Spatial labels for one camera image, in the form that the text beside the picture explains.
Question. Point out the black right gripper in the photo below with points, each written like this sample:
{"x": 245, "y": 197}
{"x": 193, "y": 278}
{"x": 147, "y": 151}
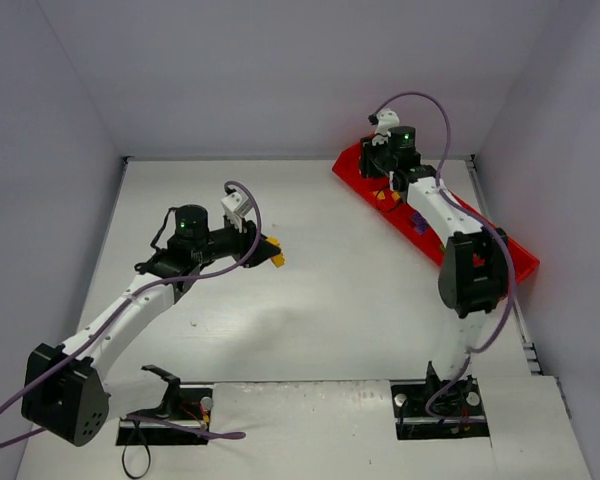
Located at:
{"x": 368, "y": 163}

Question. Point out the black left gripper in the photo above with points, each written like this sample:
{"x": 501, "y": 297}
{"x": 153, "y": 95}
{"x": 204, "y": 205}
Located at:
{"x": 252, "y": 244}

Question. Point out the purple yellow white lego stack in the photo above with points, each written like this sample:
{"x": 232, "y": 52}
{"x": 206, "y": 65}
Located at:
{"x": 278, "y": 260}

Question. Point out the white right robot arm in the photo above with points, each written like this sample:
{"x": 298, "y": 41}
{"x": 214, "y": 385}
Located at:
{"x": 473, "y": 276}

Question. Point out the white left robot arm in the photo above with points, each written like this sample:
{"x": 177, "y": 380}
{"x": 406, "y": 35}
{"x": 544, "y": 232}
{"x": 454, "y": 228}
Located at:
{"x": 67, "y": 390}

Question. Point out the red divided bin tray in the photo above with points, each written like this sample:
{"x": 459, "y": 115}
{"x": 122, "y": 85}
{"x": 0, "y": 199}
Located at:
{"x": 376, "y": 193}

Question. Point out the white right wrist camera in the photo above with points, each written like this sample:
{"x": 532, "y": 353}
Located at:
{"x": 383, "y": 121}

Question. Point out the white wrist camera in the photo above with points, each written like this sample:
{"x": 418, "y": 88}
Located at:
{"x": 236, "y": 206}
{"x": 383, "y": 121}

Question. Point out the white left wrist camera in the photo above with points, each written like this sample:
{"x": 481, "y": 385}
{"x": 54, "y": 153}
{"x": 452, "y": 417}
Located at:
{"x": 236, "y": 206}

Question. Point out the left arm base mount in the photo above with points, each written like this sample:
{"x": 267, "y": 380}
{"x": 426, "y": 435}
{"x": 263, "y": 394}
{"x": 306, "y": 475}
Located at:
{"x": 185, "y": 404}

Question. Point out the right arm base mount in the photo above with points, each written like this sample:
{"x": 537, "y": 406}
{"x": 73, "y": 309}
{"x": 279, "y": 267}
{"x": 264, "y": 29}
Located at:
{"x": 459, "y": 414}

